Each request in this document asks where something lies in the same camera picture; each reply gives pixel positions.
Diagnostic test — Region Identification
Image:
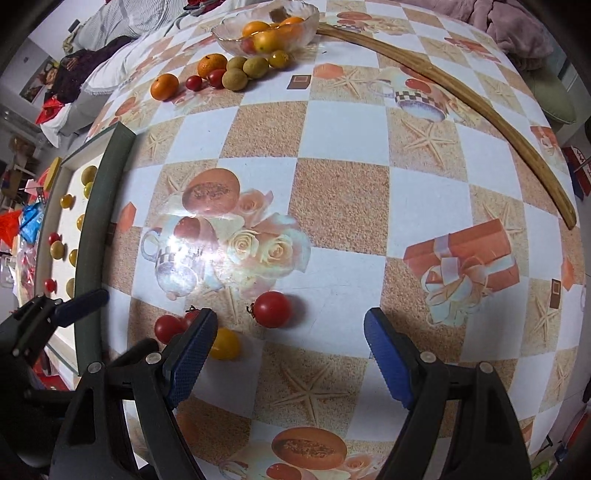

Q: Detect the green framed white tray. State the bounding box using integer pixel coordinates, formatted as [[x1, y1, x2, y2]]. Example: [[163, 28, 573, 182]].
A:
[[44, 121, 138, 377]]

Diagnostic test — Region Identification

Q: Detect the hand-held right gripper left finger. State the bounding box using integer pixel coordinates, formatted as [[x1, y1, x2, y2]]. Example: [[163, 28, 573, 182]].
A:
[[48, 307, 219, 480]]

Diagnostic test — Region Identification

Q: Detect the dark knitted cloth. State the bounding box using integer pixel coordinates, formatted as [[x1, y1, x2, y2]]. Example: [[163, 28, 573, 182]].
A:
[[50, 36, 136, 106]]

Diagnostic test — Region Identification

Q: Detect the red fabric item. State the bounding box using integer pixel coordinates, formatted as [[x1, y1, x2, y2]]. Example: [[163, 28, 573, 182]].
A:
[[36, 99, 71, 125]]

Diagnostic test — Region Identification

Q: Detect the grey striped bedding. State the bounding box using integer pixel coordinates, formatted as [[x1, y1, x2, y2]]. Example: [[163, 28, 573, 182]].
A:
[[69, 0, 197, 52]]

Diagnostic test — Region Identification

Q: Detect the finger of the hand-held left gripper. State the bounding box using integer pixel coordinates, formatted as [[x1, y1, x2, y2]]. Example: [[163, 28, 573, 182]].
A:
[[0, 289, 110, 360]]

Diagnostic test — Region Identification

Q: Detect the green sofa cushion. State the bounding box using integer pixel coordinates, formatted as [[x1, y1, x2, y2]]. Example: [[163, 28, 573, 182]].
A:
[[521, 68, 578, 125]]

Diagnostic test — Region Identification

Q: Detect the clear glass bowl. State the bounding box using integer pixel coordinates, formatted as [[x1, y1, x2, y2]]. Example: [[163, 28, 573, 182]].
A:
[[211, 0, 320, 56]]

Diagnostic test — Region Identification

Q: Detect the blue plastic bag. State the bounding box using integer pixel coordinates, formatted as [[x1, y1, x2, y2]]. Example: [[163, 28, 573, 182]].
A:
[[19, 203, 47, 244]]

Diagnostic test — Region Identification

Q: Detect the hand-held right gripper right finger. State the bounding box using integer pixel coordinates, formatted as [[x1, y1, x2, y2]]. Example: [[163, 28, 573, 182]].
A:
[[363, 307, 532, 480]]

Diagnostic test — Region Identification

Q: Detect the pink blanket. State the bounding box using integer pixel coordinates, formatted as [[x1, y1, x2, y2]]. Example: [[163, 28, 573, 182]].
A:
[[431, 0, 570, 71]]

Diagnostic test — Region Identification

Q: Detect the framed wall picture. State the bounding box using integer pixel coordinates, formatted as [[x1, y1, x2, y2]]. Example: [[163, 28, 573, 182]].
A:
[[19, 58, 62, 103]]

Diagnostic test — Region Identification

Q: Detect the red plastic bag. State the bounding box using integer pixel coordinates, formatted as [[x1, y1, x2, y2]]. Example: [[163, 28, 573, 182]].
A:
[[0, 210, 24, 247]]

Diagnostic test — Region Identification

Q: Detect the red and white dustpan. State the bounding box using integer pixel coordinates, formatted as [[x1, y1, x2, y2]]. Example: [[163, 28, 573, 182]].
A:
[[561, 145, 591, 197]]

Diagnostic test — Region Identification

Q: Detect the long wooden stick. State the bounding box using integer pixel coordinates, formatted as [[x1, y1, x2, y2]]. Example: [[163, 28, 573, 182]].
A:
[[315, 22, 579, 230]]

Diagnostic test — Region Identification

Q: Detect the yellow box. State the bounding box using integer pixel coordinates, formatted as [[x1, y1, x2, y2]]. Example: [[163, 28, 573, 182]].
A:
[[44, 157, 63, 191]]

